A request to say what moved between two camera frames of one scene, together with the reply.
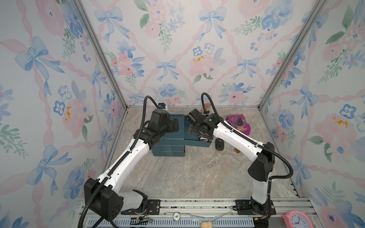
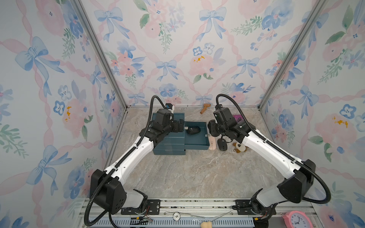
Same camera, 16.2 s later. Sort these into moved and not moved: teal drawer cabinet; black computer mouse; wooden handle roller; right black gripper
Moved: right black gripper
Not moved: wooden handle roller; black computer mouse; teal drawer cabinet
